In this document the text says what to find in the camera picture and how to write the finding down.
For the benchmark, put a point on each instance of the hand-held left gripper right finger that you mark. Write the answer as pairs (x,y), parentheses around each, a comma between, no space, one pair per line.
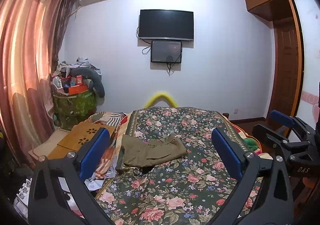
(227,155)

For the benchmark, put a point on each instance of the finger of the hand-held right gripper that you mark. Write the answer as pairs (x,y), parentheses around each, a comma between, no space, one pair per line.
(282,118)
(265,135)

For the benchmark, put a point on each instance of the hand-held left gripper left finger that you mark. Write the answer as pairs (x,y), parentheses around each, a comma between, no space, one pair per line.
(92,150)

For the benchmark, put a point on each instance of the olive green pants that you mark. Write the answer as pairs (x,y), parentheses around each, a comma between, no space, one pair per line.
(155,152)

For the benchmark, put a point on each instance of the wooden lap table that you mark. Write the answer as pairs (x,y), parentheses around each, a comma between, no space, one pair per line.
(85,135)

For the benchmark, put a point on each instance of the white plastic bag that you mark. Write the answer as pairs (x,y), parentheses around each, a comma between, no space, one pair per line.
(93,180)

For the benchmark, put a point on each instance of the striped cloth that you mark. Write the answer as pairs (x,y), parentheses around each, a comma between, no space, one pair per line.
(112,118)

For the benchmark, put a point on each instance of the wooden door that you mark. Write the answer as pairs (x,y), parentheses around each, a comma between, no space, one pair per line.
(285,64)

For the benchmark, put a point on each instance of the orange box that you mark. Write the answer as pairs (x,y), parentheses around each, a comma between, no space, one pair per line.
(77,90)

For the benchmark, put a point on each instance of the dark floral blanket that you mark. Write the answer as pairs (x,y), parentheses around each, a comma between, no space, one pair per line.
(175,190)

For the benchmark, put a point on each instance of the grey bolster cushion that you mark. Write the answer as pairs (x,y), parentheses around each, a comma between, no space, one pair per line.
(96,82)

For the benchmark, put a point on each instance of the red box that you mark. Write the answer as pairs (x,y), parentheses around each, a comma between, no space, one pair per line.
(79,79)

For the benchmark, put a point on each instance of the bedside clutter pile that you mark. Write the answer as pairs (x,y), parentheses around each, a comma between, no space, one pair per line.
(22,192)

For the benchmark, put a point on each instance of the pile of clothes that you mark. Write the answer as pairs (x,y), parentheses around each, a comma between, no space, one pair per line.
(77,63)

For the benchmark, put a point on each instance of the yellow plush cushion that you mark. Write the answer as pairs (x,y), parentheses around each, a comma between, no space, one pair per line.
(161,95)

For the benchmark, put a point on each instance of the pink curtain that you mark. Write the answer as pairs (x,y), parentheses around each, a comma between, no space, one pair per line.
(25,52)

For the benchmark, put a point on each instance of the wooden bed post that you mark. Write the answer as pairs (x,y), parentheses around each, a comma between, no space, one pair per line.
(226,115)

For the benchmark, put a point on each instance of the small black wall monitor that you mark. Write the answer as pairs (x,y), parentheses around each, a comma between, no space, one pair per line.
(166,51)

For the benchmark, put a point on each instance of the large black wall television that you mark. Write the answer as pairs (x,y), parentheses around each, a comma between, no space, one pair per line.
(166,24)

